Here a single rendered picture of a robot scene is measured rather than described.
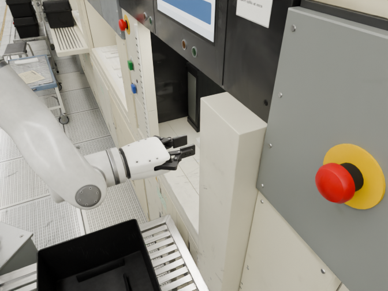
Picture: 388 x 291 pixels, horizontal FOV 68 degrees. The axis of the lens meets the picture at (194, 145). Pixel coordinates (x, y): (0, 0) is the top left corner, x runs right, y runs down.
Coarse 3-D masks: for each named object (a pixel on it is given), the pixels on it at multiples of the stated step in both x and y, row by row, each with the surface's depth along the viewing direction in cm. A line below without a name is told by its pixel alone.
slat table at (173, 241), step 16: (144, 224) 105; (160, 224) 105; (144, 240) 99; (176, 240) 99; (176, 256) 95; (16, 272) 90; (32, 272) 90; (160, 272) 90; (176, 272) 90; (192, 272) 90; (0, 288) 86; (32, 288) 86; (176, 288) 138; (192, 288) 86
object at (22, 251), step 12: (0, 228) 104; (12, 228) 104; (12, 240) 99; (24, 240) 99; (0, 252) 96; (12, 252) 96; (24, 252) 101; (36, 252) 107; (0, 264) 92; (12, 264) 97; (24, 264) 102
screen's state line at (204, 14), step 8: (168, 0) 62; (176, 0) 58; (184, 0) 55; (192, 0) 52; (200, 0) 49; (184, 8) 56; (192, 8) 52; (200, 8) 50; (208, 8) 47; (200, 16) 50; (208, 16) 48
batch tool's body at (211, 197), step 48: (144, 0) 76; (288, 0) 32; (144, 48) 96; (240, 48) 42; (144, 96) 106; (192, 96) 127; (240, 96) 46; (240, 144) 40; (192, 192) 103; (240, 192) 47; (192, 240) 97; (240, 240) 56
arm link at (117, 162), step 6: (108, 150) 64; (114, 150) 64; (114, 156) 63; (120, 156) 63; (114, 162) 62; (120, 162) 62; (114, 168) 62; (120, 168) 62; (114, 174) 62; (120, 174) 63; (126, 174) 65; (120, 180) 64
